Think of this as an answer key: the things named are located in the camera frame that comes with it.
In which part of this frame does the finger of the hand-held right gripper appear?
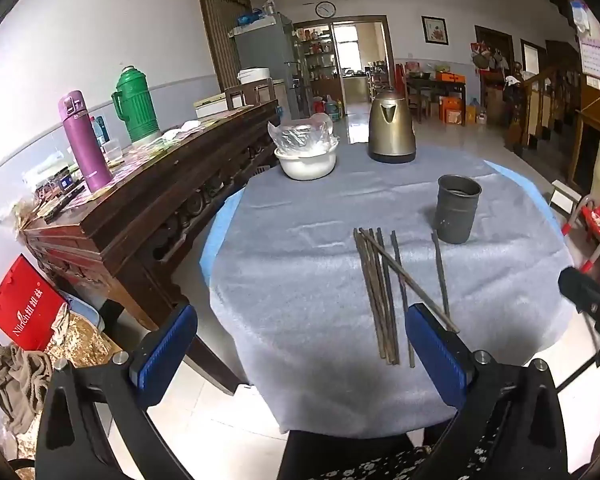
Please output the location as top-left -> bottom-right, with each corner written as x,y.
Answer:
558,266 -> 600,312

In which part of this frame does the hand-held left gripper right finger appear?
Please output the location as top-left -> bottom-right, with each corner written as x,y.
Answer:
405,302 -> 569,480

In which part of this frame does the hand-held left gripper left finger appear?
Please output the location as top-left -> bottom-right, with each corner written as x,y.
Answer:
35,302 -> 199,480

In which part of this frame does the pile of dark chopsticks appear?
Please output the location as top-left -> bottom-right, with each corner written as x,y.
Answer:
352,227 -> 461,368

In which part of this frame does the grey metal cup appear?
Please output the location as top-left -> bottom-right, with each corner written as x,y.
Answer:
434,175 -> 482,244

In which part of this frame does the red plastic chair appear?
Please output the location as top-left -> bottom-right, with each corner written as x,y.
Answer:
561,197 -> 600,274

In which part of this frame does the gold patterned sack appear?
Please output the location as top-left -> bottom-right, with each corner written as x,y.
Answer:
50,305 -> 126,373

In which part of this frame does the white step stool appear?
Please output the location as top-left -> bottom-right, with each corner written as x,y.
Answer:
550,180 -> 582,217

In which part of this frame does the blue table cover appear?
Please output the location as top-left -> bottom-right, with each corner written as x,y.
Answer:
199,160 -> 577,281

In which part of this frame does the person's black floral clothing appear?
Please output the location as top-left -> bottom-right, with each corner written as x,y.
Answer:
279,430 -> 481,480

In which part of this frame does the carved dark wooden sideboard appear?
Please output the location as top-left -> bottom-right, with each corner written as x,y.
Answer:
22,100 -> 281,396

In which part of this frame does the red cardboard box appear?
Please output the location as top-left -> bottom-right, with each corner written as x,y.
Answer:
0,254 -> 67,351

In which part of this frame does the grey-brown rag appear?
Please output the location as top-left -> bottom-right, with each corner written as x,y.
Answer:
0,342 -> 54,433

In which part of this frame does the grey tablecloth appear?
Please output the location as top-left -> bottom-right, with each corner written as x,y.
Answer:
210,142 -> 576,433

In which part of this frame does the wooden stair railing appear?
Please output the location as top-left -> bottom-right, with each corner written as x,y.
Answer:
505,67 -> 582,152

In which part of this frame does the glass jar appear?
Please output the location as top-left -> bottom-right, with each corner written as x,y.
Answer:
42,165 -> 77,197

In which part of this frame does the purple thermos bottle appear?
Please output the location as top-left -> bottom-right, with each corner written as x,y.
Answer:
57,91 -> 113,193

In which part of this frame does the gold electric kettle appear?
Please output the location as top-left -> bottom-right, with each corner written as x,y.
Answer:
368,87 -> 417,163

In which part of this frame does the clear plastic bottle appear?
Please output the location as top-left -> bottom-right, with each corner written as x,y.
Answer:
90,116 -> 109,147

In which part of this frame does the white bowl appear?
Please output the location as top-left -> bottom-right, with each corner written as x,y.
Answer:
274,140 -> 340,181

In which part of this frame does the green thermos flask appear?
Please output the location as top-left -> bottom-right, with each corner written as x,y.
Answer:
111,66 -> 162,144

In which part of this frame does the dark wooden dining table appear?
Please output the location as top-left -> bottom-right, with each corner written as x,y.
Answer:
405,72 -> 468,126

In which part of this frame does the white chest freezer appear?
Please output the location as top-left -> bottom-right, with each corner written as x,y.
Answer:
194,92 -> 232,119

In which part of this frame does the clear plastic bag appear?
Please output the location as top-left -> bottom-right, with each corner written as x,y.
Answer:
267,112 -> 336,155

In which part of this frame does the wooden chair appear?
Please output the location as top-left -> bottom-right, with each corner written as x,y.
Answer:
225,80 -> 277,111

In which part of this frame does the white round container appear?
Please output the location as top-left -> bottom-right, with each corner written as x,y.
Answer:
237,67 -> 274,87

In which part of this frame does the framed picture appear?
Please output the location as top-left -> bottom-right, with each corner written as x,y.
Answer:
421,16 -> 450,46

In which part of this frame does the glass display shelf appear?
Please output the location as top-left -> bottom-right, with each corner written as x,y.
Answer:
295,22 -> 339,111

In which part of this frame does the grey refrigerator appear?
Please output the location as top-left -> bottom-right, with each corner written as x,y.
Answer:
231,12 -> 306,117

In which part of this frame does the brown wooden door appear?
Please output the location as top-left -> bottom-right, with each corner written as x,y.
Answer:
195,0 -> 254,94

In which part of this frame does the wall calendar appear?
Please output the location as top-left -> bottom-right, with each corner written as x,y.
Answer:
577,35 -> 600,84

